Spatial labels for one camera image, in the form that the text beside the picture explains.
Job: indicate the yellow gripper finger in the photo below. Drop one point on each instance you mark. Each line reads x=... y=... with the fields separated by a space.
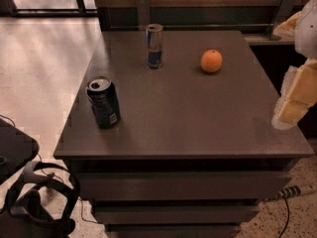
x=300 y=84
x=286 y=114

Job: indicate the redbull can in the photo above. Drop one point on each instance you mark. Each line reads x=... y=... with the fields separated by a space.
x=154 y=48

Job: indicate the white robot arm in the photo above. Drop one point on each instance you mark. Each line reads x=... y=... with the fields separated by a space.
x=303 y=27

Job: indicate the black soda can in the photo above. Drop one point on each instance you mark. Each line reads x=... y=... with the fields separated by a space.
x=101 y=93

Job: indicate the orange fruit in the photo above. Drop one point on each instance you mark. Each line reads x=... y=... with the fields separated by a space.
x=211 y=61

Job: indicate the dark drawer cabinet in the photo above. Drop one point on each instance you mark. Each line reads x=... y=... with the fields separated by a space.
x=194 y=153

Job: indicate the black chair seat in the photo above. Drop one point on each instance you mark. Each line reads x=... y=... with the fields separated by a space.
x=16 y=149

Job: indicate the black VR headset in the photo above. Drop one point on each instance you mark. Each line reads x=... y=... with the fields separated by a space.
x=23 y=200

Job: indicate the grey metal wall bracket right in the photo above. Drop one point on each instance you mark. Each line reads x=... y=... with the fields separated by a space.
x=281 y=14

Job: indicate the grey metal wall bracket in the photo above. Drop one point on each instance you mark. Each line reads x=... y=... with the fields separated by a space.
x=143 y=13
x=281 y=14

